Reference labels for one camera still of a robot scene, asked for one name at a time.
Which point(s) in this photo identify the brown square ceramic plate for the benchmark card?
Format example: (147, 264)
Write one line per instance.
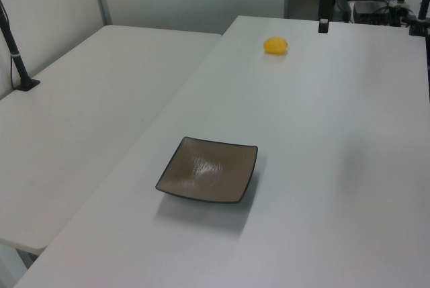
(208, 172)

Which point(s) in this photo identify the black electronics box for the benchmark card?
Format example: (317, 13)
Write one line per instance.
(371, 11)

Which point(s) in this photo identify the flat black device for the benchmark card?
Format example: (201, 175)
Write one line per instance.
(341, 7)

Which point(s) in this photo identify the grey cabinet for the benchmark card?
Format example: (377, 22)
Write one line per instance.
(300, 2)

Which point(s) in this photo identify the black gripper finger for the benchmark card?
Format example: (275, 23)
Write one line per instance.
(324, 6)

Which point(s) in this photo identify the black camera stand pole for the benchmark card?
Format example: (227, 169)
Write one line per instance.
(15, 56)

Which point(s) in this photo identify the black clamp camera stand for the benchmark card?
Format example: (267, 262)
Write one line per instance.
(421, 16)

